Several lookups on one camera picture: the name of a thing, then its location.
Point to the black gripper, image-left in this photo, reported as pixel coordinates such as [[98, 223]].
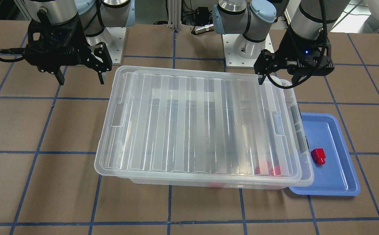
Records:
[[79, 36]]

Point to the black gripper, image-right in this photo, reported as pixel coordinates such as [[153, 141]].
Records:
[[290, 45]]

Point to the red block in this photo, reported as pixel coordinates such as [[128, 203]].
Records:
[[275, 171], [264, 169], [318, 155]]

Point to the clear plastic box lid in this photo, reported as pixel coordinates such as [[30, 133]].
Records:
[[197, 125]]

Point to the clear plastic storage box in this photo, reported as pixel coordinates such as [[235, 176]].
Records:
[[294, 130]]

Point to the blue plastic tray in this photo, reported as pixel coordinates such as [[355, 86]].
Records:
[[337, 176]]

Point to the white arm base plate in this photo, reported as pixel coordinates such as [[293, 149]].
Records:
[[115, 41], [232, 49]]

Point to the aluminium frame post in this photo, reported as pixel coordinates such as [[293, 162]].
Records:
[[174, 14]]

